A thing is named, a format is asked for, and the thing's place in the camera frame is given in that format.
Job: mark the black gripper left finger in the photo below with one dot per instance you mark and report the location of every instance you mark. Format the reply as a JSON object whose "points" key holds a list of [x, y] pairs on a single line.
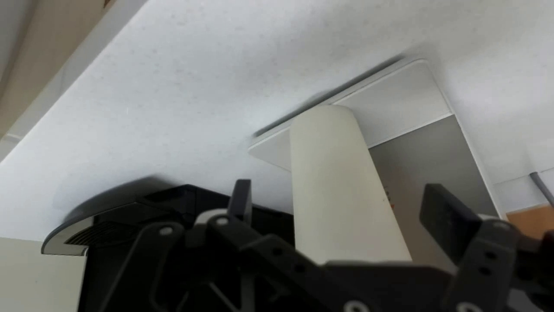
{"points": [[271, 254]]}

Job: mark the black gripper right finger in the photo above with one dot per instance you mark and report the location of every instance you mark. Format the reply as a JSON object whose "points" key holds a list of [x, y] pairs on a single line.
{"points": [[462, 226]]}

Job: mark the white coffee cup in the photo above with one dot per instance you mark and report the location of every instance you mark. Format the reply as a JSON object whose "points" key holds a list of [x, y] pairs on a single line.
{"points": [[340, 192]]}

